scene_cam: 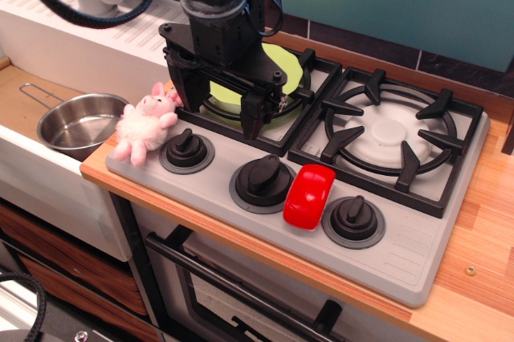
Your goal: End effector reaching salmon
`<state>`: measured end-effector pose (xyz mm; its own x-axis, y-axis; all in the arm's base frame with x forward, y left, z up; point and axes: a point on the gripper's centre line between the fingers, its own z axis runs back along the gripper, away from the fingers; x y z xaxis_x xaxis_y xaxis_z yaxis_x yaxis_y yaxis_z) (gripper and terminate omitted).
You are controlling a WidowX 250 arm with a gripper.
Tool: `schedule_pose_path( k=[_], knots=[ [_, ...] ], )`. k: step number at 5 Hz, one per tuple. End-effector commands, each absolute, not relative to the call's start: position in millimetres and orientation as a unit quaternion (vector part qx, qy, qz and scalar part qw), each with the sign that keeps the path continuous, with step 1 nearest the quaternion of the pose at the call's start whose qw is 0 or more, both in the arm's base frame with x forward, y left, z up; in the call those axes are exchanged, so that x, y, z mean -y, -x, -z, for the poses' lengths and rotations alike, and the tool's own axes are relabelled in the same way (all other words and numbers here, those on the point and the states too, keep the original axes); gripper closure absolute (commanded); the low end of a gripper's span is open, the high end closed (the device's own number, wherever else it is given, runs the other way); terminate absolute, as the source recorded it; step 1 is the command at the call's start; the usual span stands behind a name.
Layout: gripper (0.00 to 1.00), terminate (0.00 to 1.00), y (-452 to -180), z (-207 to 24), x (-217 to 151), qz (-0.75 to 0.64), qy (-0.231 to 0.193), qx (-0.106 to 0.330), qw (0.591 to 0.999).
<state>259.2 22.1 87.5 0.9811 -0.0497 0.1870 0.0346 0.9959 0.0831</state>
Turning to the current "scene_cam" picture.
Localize black burner grate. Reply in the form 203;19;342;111
178;49;343;157
288;67;483;218

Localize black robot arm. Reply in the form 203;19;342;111
159;0;288;140

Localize left black stove knob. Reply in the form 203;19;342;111
159;128;215;175

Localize red toy salmon piece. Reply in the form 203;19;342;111
283;164;336;231

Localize lime green plate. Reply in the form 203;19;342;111
203;43;304;119

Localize white toy sink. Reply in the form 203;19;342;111
1;0;186;261

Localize middle black stove knob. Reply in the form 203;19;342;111
229;154;296;214

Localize right black stove knob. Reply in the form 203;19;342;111
321;195;386;250

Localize grey toy stove top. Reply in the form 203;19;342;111
104;52;492;308

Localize black cable bottom left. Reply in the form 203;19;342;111
0;271;48;342

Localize right black burner grate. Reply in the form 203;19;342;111
288;67;483;218

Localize oven door with handle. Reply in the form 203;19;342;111
144;225;418;341

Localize left black burner grate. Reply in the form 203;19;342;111
178;49;343;157

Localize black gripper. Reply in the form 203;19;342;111
159;20;287;140

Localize pink plush pig toy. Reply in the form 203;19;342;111
112;83;183;168

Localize stainless steel pot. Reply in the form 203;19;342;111
19;83;128;161

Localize black stove knob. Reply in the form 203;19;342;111
159;128;215;175
229;154;296;214
321;195;386;250

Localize wooden drawer fronts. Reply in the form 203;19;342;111
1;200;161;341

